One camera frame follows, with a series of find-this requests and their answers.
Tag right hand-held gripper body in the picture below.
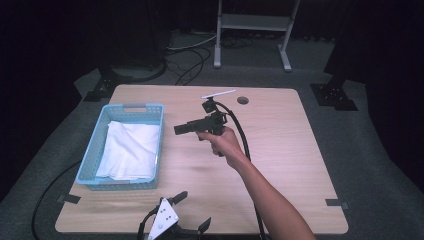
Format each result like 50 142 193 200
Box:
199 88 237 137

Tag light blue plastic basket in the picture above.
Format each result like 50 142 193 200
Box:
75 103 165 191

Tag person's right hand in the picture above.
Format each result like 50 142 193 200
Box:
195 126 251 170

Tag black tape strip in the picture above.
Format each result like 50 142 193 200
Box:
325 198 350 211
56 193 82 205

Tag white floor cable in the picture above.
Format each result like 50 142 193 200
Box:
166 34 218 52

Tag white metal stand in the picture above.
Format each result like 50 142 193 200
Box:
213 0 301 72

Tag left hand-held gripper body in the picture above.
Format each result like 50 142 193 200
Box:
147 197 201 240

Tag left hand-held gripper black cable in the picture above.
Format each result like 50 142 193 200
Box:
137 204 162 240

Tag hand-held gripper black cable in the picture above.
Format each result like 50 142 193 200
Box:
215 101 268 240
137 204 162 240

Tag thin black floor cables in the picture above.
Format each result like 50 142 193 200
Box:
165 46 213 86

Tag black stand base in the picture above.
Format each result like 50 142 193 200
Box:
83 65 134 102
310 75 359 112

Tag right hand-held gripper black cable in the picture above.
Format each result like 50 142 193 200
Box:
215 101 268 240

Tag thick black floor cable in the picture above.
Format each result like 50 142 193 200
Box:
31 161 83 240

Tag white cloth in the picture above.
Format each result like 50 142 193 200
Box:
95 120 160 181

